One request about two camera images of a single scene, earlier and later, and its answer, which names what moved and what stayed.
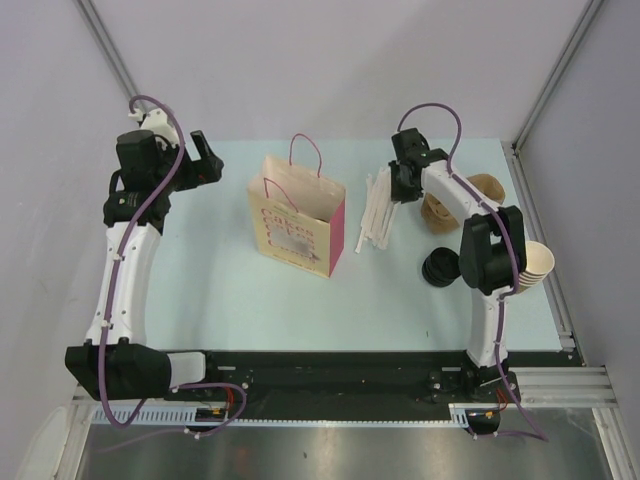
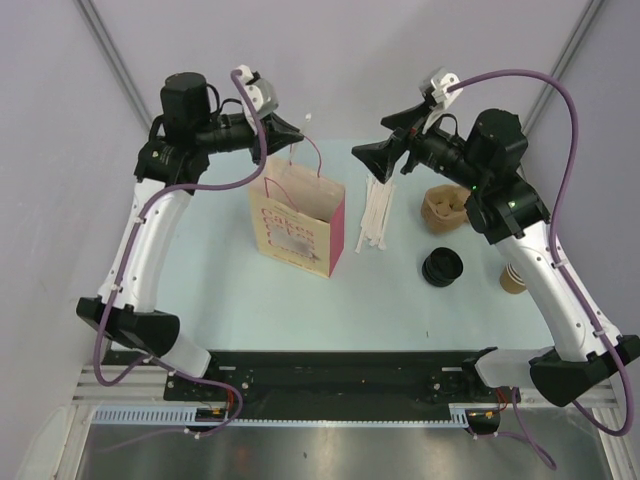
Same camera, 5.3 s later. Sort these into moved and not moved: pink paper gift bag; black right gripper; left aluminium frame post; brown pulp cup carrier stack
Moved: black right gripper
Not moved: brown pulp cup carrier stack; pink paper gift bag; left aluminium frame post
